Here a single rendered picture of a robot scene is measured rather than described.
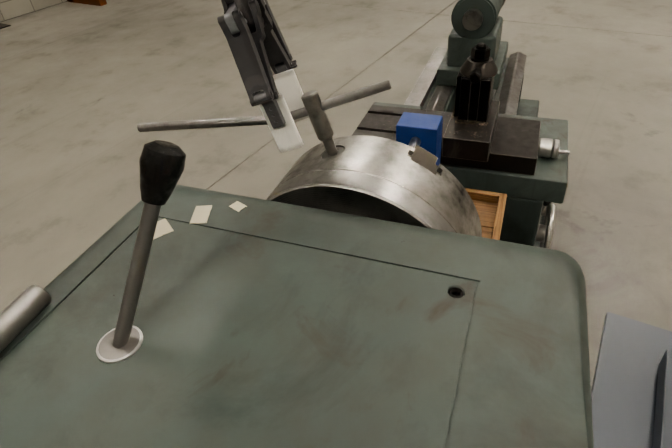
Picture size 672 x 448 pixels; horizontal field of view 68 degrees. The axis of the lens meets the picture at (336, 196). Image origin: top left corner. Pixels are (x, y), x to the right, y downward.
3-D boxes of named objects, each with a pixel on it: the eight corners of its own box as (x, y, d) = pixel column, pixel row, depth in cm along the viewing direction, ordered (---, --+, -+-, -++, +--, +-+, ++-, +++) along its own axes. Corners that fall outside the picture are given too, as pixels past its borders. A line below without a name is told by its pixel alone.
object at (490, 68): (495, 80, 107) (497, 67, 105) (457, 77, 109) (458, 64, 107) (499, 66, 112) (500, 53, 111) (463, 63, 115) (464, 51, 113)
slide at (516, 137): (534, 176, 111) (537, 158, 108) (351, 152, 125) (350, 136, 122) (538, 136, 124) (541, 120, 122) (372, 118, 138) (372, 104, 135)
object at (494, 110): (487, 162, 108) (490, 142, 105) (441, 156, 112) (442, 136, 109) (497, 119, 124) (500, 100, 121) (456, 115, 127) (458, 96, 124)
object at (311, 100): (348, 164, 68) (317, 87, 63) (347, 172, 67) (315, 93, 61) (333, 169, 69) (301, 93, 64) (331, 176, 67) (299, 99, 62)
